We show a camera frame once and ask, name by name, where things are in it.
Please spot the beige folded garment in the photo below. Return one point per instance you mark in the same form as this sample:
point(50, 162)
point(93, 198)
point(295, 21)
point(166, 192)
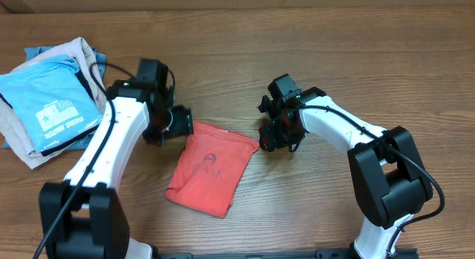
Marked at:
point(89, 66)

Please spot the light blue folded t-shirt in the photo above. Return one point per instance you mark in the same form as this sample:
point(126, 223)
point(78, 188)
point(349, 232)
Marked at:
point(48, 105)

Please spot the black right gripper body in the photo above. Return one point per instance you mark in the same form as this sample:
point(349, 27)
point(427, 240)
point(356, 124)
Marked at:
point(283, 135)

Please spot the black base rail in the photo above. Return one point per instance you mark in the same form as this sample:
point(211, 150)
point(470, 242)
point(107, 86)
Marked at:
point(237, 254)

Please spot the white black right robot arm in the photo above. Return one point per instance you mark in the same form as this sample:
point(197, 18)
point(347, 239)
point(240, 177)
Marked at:
point(389, 180)

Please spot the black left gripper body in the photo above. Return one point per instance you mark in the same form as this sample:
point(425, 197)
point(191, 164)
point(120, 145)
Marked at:
point(172, 122)

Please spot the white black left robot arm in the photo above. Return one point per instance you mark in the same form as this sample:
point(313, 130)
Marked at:
point(82, 216)

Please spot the blue denim folded garment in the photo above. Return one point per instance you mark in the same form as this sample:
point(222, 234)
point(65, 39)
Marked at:
point(101, 59)

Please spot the red printed t-shirt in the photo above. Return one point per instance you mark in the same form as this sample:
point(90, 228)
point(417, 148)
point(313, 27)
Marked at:
point(210, 168)

